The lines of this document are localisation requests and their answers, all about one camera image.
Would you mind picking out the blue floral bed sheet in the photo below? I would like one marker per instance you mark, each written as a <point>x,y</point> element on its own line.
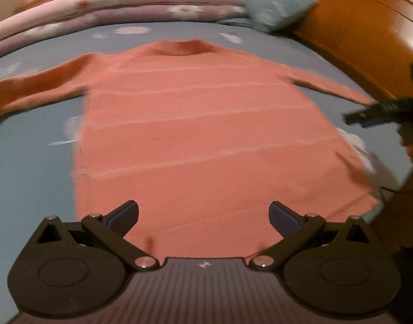
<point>31,162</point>

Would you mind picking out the pink striped knit sweater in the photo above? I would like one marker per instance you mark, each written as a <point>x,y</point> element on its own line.
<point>199,125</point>

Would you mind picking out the wooden headboard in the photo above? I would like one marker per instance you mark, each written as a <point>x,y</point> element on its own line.
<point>361,23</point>

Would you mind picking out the folded pink purple floral quilt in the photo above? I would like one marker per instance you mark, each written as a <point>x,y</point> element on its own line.
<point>125,6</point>

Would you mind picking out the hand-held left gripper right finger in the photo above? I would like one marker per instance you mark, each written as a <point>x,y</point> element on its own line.
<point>284,218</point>

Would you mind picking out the blue printed pillow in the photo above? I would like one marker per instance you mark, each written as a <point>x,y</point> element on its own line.
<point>270,3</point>

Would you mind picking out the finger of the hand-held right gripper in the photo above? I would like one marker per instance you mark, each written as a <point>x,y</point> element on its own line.
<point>378,114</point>

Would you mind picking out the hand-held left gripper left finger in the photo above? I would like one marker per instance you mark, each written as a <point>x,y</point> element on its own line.
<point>124,217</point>

